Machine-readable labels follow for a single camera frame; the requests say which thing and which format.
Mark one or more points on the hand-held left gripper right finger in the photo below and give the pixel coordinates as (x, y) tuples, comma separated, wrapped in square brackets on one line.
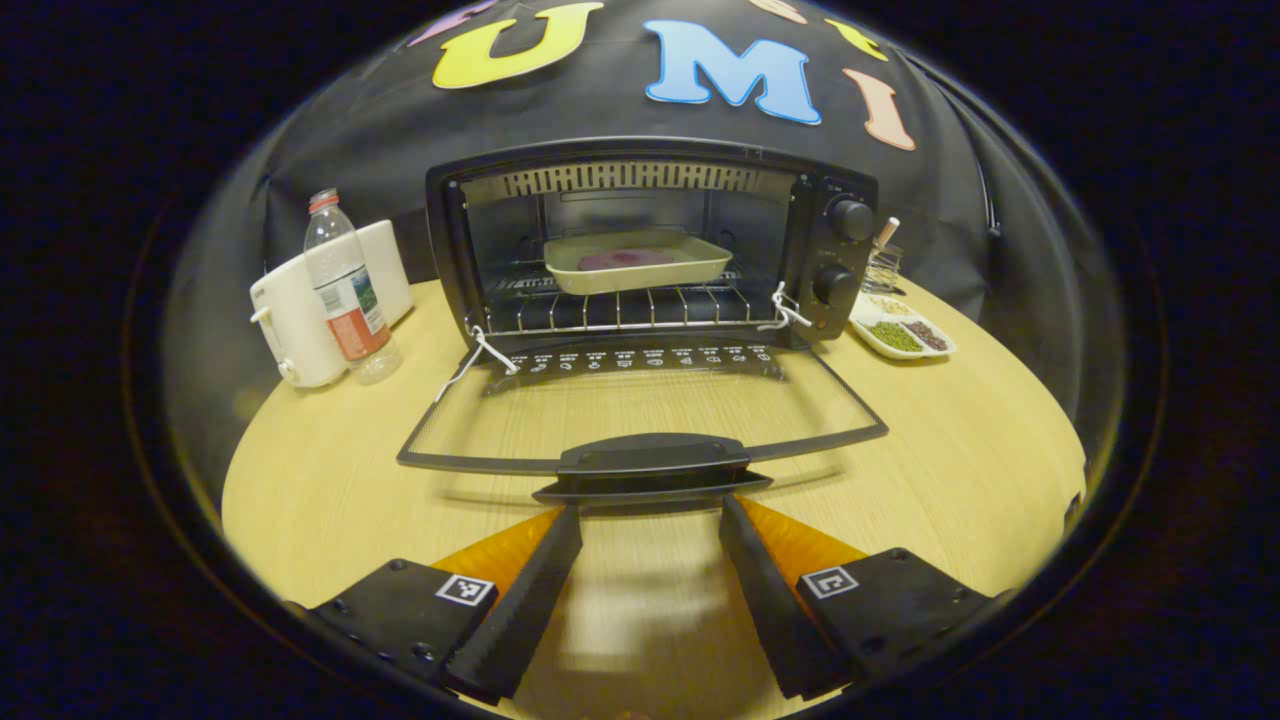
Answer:
[(770, 600)]

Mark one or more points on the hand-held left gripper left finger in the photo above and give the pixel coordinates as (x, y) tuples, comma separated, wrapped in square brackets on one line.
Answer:
[(520, 600)]

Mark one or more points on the black electric oven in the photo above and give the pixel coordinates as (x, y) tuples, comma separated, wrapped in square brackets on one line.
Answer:
[(650, 460)]

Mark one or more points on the cream baking tray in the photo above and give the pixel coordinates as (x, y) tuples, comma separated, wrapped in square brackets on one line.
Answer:
[(640, 278)]

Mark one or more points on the pink ham slice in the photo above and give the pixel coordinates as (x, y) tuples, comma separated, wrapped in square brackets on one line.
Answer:
[(625, 260)]

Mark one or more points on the white divided bean dish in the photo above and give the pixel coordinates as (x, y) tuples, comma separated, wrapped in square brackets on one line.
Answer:
[(900, 337)]

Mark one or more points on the white toaster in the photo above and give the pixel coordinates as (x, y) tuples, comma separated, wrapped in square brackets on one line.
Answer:
[(290, 330)]

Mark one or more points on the clear plastic water bottle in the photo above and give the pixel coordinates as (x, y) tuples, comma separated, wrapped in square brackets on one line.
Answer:
[(345, 290)]

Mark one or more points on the black backdrop cloth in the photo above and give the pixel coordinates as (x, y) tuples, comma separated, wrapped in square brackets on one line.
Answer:
[(350, 170)]

